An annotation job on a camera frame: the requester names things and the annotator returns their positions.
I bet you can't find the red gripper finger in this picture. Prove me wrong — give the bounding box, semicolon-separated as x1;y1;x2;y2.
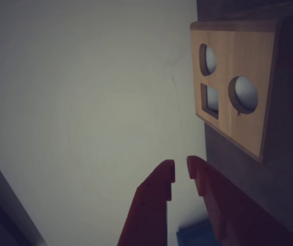
186;155;293;246
117;159;176;246

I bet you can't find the wooden shape sorter box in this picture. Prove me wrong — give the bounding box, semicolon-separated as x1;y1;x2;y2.
190;19;293;165

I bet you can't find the blue ribbed object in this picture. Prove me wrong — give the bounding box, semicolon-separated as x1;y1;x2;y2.
175;219;215;246

